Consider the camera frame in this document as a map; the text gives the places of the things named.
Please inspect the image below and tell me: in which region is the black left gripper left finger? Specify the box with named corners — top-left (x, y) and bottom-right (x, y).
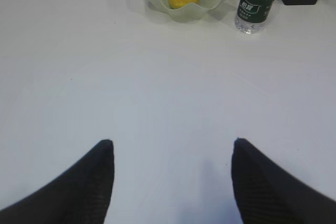
top-left (1, 140), bottom-right (115, 223)

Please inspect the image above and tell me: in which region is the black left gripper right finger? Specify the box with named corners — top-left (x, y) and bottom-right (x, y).
top-left (231, 138), bottom-right (335, 223)

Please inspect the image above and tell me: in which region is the clear water bottle green label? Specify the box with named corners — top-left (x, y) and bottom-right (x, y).
top-left (235, 0), bottom-right (274, 34)

